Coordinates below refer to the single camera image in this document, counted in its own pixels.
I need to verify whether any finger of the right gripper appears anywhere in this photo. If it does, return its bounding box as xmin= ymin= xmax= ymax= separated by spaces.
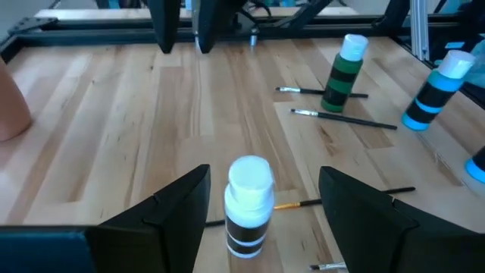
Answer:
xmin=146 ymin=0 xmax=181 ymax=55
xmin=192 ymin=0 xmax=243 ymax=55

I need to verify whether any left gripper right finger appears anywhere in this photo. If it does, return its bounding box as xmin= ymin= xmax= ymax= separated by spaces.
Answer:
xmin=319 ymin=165 xmax=485 ymax=273

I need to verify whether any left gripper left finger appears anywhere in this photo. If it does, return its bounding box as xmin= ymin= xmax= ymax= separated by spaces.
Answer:
xmin=85 ymin=164 xmax=211 ymax=273

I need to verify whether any small white paint bottle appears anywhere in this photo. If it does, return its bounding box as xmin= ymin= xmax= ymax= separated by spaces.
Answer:
xmin=223 ymin=155 xmax=276 ymax=260

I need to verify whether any small blue paint bottle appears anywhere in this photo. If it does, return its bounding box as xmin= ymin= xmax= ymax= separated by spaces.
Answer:
xmin=400 ymin=49 xmax=477 ymax=133
xmin=464 ymin=145 xmax=485 ymax=186

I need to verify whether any small green paint bottle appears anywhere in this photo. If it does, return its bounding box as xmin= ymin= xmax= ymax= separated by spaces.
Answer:
xmin=321 ymin=33 xmax=370 ymax=114

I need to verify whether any black paintbrush silver ferrule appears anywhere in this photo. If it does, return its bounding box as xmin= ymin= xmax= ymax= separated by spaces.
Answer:
xmin=290 ymin=108 xmax=399 ymax=131
xmin=274 ymin=86 xmax=370 ymax=99
xmin=308 ymin=262 xmax=349 ymax=272

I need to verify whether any silver aluminium post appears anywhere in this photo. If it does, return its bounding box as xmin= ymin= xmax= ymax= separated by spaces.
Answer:
xmin=410 ymin=0 xmax=432 ymax=62

